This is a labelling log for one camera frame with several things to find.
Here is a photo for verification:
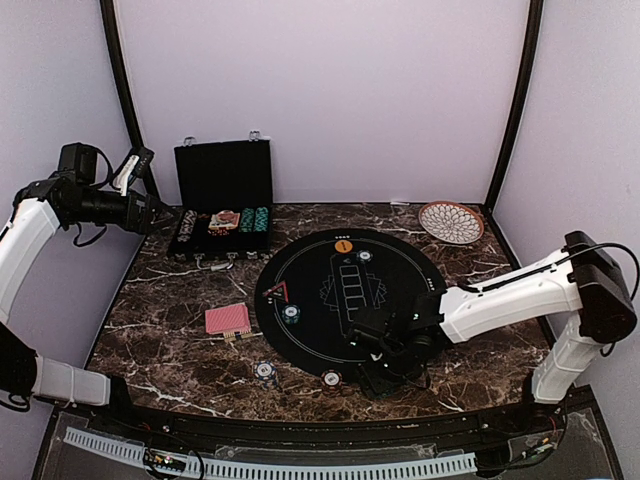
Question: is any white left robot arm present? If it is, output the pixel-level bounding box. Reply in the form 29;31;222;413
1;175;178;436

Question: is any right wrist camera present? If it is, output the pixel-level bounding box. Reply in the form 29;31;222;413
346;321;389;350

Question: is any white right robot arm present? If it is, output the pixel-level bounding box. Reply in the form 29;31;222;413
254;228;638;434

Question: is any clear round dealer button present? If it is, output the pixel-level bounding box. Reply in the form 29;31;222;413
216;210;237;223

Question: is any red card deck on table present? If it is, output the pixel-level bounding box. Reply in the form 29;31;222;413
205;303;251;336

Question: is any white slotted cable duct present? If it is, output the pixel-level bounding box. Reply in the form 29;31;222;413
63;427;477;479

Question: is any green chip stack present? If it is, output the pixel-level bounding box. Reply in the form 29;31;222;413
356;250;373;263
281;304;301;325

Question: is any green and blue chip row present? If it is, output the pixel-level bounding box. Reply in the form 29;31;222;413
238;208;255;233

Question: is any gold card box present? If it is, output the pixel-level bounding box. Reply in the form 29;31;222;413
223;303;262;343

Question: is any round black poker mat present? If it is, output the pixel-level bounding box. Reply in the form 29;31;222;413
254;228;446;381

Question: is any brown poker chip stack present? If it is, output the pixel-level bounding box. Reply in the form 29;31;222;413
321;370;342;389

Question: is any teal and blue chip row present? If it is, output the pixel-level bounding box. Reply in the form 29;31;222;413
253;207;269;232

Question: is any blue chip stack on table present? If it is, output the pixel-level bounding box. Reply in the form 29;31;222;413
253;361;278;390

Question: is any black poker chip case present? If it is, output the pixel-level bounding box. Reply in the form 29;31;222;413
167;138;274;263

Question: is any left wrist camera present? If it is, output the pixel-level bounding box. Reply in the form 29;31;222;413
57;143;98;186

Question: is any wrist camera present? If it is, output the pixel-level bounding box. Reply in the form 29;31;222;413
346;321;389;350
57;143;98;186

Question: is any black right frame post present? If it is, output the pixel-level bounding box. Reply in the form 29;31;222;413
483;0;545;216

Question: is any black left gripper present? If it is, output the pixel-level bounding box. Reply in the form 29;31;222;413
67;186;179;235

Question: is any red triangular all-in marker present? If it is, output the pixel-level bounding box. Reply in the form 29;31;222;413
262;281;289;303

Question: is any orange round blind button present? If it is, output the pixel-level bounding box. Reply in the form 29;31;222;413
334;239;353;254

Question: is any red card deck in case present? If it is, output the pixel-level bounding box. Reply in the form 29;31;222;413
208;210;240;231

